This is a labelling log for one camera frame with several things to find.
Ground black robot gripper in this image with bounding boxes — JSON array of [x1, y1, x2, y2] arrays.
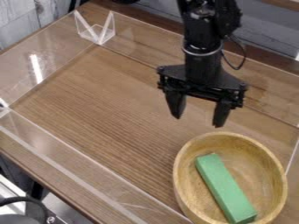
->
[[156, 52, 248, 128]]

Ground green rectangular block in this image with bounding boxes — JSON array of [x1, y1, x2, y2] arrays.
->
[[195, 153, 257, 224]]

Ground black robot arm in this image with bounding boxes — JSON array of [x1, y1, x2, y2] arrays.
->
[[156, 0, 248, 128]]

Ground brown wooden bowl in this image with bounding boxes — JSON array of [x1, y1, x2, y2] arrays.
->
[[172, 131, 287, 224]]

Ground clear acrylic tray walls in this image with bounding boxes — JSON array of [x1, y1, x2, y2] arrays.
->
[[0, 16, 299, 224]]

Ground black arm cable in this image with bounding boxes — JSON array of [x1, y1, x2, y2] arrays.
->
[[220, 34, 248, 72]]

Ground black metal bracket with screw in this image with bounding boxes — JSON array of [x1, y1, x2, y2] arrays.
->
[[37, 210, 68, 224]]

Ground black cable lower left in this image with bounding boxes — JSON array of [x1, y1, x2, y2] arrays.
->
[[0, 195, 42, 224]]

